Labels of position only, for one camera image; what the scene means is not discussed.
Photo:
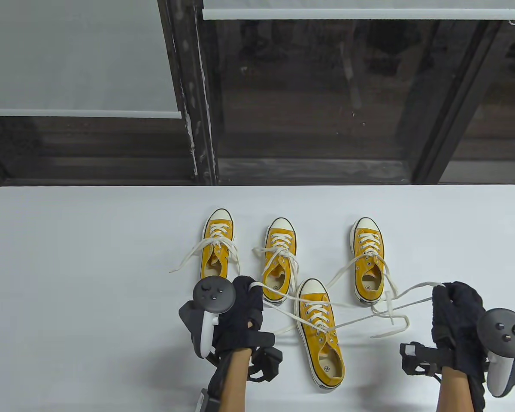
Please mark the person's left hand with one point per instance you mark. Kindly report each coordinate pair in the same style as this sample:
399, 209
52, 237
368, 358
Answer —
244, 317

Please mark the person's right hand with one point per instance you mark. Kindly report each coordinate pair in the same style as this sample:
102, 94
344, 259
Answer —
455, 326

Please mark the person's right forearm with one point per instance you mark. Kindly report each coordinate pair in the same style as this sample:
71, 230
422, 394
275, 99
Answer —
455, 390

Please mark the person's left forearm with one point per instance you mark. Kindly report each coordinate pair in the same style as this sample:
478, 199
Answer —
234, 382

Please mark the black wrist battery box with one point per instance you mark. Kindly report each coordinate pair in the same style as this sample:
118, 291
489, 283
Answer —
204, 402

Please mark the grey roller blind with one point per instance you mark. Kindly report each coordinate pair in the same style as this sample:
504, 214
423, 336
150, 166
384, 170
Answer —
68, 56

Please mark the white roller blind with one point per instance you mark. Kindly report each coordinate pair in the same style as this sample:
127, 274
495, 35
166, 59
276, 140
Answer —
347, 13

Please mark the black wrist camera rig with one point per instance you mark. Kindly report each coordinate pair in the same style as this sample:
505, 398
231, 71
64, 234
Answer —
416, 358
268, 360

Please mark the dark window frame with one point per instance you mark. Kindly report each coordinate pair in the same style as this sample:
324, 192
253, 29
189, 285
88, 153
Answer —
193, 86

